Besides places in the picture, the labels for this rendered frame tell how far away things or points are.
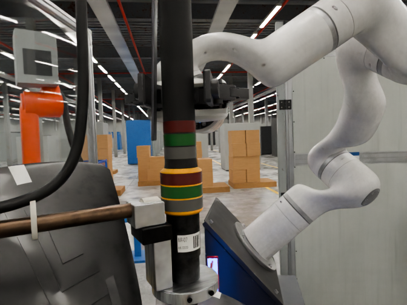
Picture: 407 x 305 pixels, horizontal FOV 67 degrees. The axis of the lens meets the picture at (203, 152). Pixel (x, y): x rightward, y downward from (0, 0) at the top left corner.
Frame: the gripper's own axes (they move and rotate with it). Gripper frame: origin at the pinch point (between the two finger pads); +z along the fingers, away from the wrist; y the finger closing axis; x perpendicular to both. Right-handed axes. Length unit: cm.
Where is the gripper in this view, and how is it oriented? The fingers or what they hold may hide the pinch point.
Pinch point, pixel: (177, 89)
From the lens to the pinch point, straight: 32.0
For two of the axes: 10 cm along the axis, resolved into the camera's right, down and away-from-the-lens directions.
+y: -9.9, 0.3, 1.0
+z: -1.0, 0.5, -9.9
